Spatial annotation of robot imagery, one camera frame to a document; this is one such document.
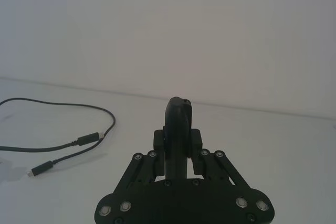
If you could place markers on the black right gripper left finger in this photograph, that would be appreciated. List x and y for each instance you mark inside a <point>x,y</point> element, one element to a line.
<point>172,134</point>

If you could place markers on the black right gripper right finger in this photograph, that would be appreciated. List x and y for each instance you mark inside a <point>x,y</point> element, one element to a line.
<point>195,142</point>

